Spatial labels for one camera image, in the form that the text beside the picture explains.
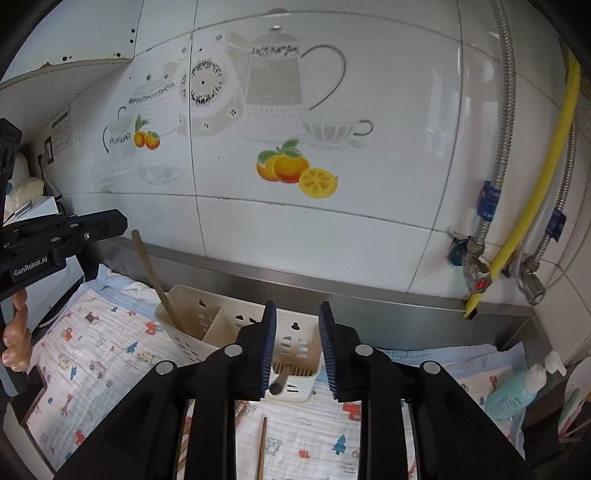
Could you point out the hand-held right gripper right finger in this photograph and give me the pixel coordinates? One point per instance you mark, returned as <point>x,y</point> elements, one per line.
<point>327,350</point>

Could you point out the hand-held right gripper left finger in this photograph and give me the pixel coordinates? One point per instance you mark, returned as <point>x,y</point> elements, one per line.
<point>269,350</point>

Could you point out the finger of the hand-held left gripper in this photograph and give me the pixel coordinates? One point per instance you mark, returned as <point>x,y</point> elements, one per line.
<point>99,226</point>

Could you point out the brown wooden chopstick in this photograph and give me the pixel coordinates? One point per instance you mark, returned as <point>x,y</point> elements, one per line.
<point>185,445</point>
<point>262,447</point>
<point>240,415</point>
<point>147,265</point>
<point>278,386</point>

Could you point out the cream plastic chopstick holder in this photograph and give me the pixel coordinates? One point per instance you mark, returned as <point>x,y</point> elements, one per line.
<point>217,318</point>

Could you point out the person's left hand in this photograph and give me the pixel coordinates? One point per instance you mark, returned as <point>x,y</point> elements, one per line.
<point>17,341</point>

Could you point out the white textured bag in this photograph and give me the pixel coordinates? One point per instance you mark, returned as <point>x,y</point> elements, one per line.
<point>27,180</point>

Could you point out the white cartoon printed blanket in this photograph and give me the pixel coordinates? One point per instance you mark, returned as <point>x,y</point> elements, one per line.
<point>106,332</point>

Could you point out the blue pump bottle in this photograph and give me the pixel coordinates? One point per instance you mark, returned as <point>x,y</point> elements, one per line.
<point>512,392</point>

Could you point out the metal angle valve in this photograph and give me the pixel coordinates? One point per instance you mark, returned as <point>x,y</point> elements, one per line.
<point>528,279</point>

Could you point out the dark utensil container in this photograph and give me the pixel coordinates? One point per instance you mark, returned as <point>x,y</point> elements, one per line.
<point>545,429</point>

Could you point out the white round utensil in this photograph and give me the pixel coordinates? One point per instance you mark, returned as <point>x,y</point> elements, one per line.
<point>581,383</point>

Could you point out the wall label sticker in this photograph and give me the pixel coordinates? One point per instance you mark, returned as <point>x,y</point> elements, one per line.
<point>62,130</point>

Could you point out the white wall cabinet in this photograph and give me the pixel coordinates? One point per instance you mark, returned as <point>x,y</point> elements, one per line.
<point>69,32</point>

